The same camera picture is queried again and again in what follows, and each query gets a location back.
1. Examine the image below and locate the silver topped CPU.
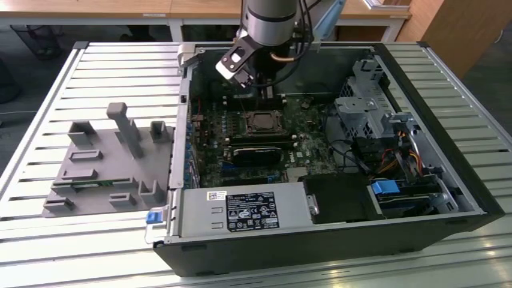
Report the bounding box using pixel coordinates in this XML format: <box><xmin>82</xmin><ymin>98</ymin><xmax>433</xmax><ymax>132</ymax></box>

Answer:
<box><xmin>253</xmin><ymin>113</ymin><xmax>278</xmax><ymax>130</ymax></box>

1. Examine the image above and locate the metal socket cover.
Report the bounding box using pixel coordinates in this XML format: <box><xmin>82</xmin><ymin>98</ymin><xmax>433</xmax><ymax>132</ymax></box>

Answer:
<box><xmin>245</xmin><ymin>110</ymin><xmax>285</xmax><ymax>133</ymax></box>

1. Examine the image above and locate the CPU socket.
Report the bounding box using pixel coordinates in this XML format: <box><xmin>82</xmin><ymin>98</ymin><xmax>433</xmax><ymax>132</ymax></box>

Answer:
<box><xmin>241</xmin><ymin>109</ymin><xmax>287</xmax><ymax>135</ymax></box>

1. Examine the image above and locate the green motherboard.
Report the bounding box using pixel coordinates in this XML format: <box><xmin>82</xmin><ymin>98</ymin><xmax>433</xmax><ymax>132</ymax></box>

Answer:
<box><xmin>186</xmin><ymin>97</ymin><xmax>341</xmax><ymax>188</ymax></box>

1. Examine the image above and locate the silver metal drive cage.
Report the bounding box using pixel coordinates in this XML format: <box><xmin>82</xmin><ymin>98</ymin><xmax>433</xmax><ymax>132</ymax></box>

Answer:
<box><xmin>333</xmin><ymin>58</ymin><xmax>405</xmax><ymax>139</ymax></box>

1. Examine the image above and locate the black graphics card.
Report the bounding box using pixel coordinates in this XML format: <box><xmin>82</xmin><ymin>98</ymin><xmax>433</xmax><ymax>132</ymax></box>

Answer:
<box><xmin>229</xmin><ymin>145</ymin><xmax>285</xmax><ymax>168</ymax></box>

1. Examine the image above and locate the silver chipset heatsink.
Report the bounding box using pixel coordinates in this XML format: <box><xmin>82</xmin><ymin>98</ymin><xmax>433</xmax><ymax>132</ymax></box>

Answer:
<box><xmin>286</xmin><ymin>167</ymin><xmax>309</xmax><ymax>181</ymax></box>

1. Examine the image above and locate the white paper stack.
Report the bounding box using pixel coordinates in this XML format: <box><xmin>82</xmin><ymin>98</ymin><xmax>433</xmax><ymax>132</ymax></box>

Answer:
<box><xmin>361</xmin><ymin>0</ymin><xmax>413</xmax><ymax>10</ymax></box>

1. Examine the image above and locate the blue disk carrier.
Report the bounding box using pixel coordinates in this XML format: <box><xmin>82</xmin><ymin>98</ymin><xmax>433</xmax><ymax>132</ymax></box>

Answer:
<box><xmin>369</xmin><ymin>179</ymin><xmax>401</xmax><ymax>198</ymax></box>

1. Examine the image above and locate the wooden desk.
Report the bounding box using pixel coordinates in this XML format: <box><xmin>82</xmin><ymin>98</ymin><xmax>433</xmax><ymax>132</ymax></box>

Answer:
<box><xmin>0</xmin><ymin>0</ymin><xmax>413</xmax><ymax>43</ymax></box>

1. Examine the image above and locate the silver power supply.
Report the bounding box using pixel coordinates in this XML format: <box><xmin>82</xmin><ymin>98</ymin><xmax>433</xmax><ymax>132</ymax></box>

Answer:
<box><xmin>166</xmin><ymin>182</ymin><xmax>317</xmax><ymax>241</ymax></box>

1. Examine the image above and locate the wooden cabinet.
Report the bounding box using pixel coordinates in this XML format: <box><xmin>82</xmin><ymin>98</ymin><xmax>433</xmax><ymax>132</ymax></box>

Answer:
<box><xmin>418</xmin><ymin>0</ymin><xmax>512</xmax><ymax>79</ymax></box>

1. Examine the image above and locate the gray parts rack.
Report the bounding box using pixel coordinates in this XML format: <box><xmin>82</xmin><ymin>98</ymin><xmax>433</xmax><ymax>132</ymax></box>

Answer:
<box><xmin>41</xmin><ymin>101</ymin><xmax>177</xmax><ymax>219</ymax></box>

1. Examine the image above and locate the green RAM stick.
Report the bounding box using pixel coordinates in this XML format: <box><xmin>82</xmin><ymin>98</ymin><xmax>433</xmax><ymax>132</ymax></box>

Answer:
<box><xmin>70</xmin><ymin>179</ymin><xmax>134</xmax><ymax>190</ymax></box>

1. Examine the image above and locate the blue case latch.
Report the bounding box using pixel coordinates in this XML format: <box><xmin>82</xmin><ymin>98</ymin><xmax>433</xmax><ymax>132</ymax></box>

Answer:
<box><xmin>145</xmin><ymin>209</ymin><xmax>165</xmax><ymax>225</ymax></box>

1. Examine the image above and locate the black mesh wastebasket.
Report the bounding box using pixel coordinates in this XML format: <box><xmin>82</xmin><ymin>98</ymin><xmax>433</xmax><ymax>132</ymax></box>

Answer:
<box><xmin>10</xmin><ymin>25</ymin><xmax>63</xmax><ymax>58</ymax></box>

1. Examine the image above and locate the black open PC case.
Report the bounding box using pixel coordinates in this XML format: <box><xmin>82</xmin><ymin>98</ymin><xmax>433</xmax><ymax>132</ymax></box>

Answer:
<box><xmin>150</xmin><ymin>41</ymin><xmax>505</xmax><ymax>278</ymax></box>

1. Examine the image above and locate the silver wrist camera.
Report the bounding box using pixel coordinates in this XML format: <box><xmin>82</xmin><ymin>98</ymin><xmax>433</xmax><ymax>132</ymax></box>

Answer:
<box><xmin>214</xmin><ymin>44</ymin><xmax>257</xmax><ymax>88</ymax></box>

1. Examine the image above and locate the gray case handle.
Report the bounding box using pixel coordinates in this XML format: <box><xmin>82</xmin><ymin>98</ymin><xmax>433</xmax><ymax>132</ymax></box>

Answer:
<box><xmin>177</xmin><ymin>44</ymin><xmax>201</xmax><ymax>68</ymax></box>

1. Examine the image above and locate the black wire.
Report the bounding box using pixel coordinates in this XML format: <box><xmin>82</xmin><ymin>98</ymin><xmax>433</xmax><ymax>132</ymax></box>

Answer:
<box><xmin>329</xmin><ymin>139</ymin><xmax>370</xmax><ymax>173</ymax></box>

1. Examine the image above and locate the yellow red wire bundle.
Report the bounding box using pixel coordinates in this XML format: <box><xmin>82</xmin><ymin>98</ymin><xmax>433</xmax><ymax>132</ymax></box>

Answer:
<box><xmin>377</xmin><ymin>148</ymin><xmax>425</xmax><ymax>175</ymax></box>

